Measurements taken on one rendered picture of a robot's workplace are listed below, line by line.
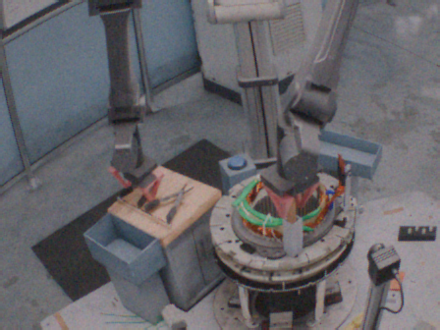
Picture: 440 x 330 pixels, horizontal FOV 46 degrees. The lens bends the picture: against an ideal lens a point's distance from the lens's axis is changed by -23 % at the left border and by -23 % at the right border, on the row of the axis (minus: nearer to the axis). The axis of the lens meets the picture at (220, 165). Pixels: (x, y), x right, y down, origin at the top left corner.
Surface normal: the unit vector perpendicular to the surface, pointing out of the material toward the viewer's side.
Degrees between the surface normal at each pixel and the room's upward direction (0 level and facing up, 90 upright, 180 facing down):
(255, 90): 90
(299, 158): 93
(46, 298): 0
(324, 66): 75
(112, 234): 90
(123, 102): 113
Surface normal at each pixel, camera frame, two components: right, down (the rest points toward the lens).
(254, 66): 0.06, 0.58
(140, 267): 0.78, 0.29
